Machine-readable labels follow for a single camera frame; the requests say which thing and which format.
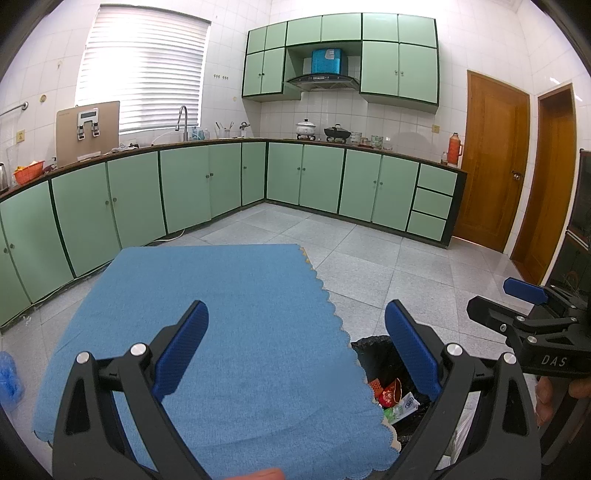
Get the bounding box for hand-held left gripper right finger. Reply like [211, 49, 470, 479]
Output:
[383, 299, 542, 480]

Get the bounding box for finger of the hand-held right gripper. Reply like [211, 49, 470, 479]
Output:
[503, 277, 580, 320]
[466, 295, 575, 358]

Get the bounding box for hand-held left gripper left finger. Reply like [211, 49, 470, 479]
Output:
[51, 300, 209, 480]

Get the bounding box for bin with black bag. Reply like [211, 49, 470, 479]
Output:
[350, 336, 458, 462]

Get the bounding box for red snack bag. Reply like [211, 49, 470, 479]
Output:
[369, 377, 403, 409]

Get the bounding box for white wipe packet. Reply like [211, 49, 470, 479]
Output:
[394, 392, 421, 418]

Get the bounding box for person's right hand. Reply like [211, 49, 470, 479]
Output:
[534, 373, 591, 429]

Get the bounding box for person's left hand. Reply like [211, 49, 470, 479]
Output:
[235, 467, 283, 480]

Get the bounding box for blue tablecloth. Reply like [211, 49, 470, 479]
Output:
[32, 244, 400, 480]

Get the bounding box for black cabinet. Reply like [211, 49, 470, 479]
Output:
[542, 148, 591, 315]

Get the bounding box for wooden door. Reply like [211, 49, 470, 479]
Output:
[510, 83, 578, 287]
[453, 69, 532, 254]

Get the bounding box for orange thermos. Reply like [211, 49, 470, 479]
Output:
[447, 132, 464, 167]

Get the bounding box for green base cabinets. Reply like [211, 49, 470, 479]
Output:
[0, 137, 468, 329]

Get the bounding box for blue plastic bag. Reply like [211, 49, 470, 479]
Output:
[0, 351, 26, 409]

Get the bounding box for orange basin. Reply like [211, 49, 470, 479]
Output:
[12, 160, 46, 186]

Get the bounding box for cardboard box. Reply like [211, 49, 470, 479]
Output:
[55, 100, 121, 168]

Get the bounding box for black range hood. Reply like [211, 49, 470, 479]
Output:
[285, 73, 361, 93]

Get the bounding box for white window blind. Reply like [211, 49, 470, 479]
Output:
[75, 4, 211, 134]

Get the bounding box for blue box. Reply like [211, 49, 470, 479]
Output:
[311, 47, 348, 75]

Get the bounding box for green wall cabinets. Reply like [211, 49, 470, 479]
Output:
[241, 13, 440, 108]

